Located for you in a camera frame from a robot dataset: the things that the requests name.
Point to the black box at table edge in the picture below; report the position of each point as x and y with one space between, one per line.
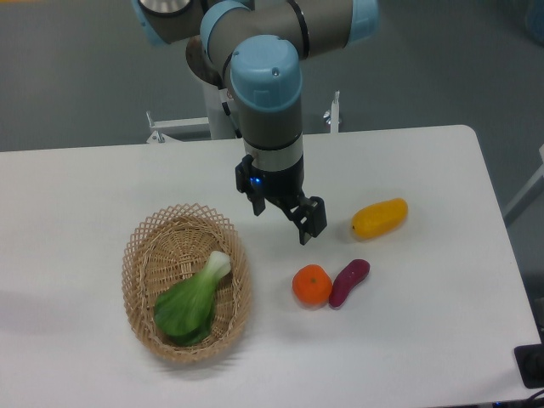
529 359

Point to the white frame at right edge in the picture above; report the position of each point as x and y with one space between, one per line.
527 194

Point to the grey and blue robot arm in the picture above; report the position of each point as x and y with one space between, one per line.
257 55

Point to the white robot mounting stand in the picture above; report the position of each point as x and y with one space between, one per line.
220 122

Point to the green bok choy vegetable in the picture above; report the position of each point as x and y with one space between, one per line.
185 312

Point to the yellow mango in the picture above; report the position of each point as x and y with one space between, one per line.
379 218

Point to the woven wicker basket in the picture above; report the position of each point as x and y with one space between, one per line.
172 245

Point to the orange tangerine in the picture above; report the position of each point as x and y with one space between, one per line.
311 285

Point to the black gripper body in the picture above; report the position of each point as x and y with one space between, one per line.
272 184

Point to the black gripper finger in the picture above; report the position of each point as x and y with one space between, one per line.
307 213
258 201

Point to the purple sweet potato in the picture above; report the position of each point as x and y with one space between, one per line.
349 277

